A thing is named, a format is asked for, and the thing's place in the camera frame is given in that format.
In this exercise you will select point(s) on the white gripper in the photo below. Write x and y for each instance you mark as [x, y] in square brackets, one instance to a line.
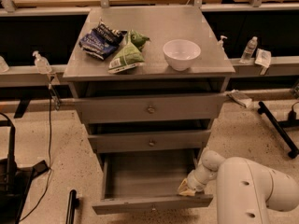
[195, 183]

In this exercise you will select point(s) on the grey bottom drawer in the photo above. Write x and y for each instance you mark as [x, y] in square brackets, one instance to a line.
[147, 181]

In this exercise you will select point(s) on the grey drawer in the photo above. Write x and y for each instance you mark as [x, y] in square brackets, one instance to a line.
[147, 181]
[127, 142]
[149, 108]

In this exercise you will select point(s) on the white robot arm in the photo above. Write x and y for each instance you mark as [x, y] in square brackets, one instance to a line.
[246, 190]

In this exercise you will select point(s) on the grey middle drawer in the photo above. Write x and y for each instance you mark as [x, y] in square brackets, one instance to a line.
[127, 142]

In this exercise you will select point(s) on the grey top drawer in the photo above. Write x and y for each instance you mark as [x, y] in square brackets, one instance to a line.
[149, 108]

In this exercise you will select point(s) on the grey three-drawer cabinet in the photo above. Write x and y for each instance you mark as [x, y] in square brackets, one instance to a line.
[89, 78]

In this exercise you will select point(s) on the black bar on floor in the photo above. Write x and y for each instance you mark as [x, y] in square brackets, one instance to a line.
[73, 204]

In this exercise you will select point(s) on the black stand base right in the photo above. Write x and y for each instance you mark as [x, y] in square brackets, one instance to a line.
[281, 126]

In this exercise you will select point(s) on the white bowl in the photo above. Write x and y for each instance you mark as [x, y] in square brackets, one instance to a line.
[181, 54]

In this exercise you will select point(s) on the green chip bag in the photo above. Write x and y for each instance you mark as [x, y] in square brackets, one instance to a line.
[130, 55]

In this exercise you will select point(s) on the small pump bottle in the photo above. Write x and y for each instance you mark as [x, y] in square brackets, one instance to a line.
[221, 41]

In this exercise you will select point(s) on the clear water bottle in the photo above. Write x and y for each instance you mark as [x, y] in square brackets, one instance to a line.
[249, 50]

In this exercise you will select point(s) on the white paper packet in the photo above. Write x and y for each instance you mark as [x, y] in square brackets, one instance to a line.
[263, 58]

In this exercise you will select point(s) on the blue chip bag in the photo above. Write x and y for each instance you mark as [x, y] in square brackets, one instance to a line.
[101, 41]

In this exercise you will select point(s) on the black equipment stand left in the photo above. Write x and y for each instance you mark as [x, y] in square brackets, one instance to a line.
[15, 182]

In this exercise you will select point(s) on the clear sanitizer bottle left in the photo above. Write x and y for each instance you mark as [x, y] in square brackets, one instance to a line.
[41, 63]

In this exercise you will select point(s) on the crumpled packet on rail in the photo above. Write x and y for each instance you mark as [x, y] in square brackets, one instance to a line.
[240, 97]

